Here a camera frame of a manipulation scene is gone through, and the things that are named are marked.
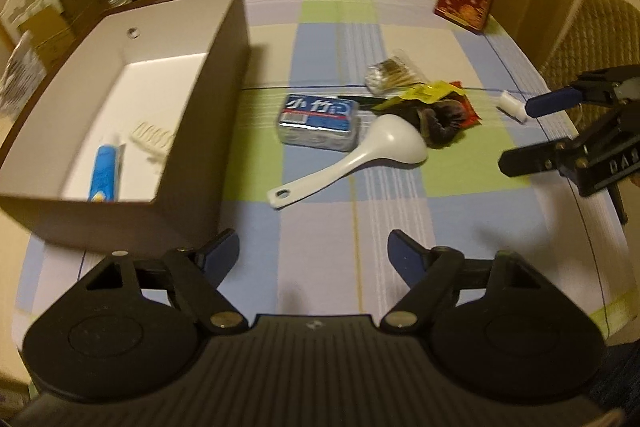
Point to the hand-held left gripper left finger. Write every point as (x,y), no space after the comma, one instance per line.
(222,252)

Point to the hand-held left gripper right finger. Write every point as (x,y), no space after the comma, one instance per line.
(402,252)

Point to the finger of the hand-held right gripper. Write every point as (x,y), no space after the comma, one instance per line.
(550,103)
(530,159)

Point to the small white tube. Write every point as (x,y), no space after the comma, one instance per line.
(512,104)

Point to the red snack packet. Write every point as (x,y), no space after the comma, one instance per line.
(469,112)

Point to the dark brown sock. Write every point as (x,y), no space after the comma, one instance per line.
(440,122)

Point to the white plastic spoon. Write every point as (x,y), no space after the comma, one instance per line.
(395,139)

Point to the yellow snack packet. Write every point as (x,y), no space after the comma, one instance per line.
(425,93)

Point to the brown box with white inside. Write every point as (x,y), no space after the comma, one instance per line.
(140,37)

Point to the wicker chair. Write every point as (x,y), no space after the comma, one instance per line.
(595,32)

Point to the white comb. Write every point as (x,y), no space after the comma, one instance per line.
(147,139)

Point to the blue toothpaste tube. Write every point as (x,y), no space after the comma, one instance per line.
(105,172)

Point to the blue silver soap packet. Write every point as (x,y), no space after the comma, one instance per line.
(317,119)

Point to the bag of cotton swabs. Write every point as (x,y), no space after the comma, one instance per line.
(395,72)

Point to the silver plastic bag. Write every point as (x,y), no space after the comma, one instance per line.
(20,72)

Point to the gold cardboard box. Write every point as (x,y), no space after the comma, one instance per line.
(47,34)

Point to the brown cardboard box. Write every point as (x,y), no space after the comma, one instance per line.
(80,7)

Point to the white carved board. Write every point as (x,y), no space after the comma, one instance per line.
(20,9)

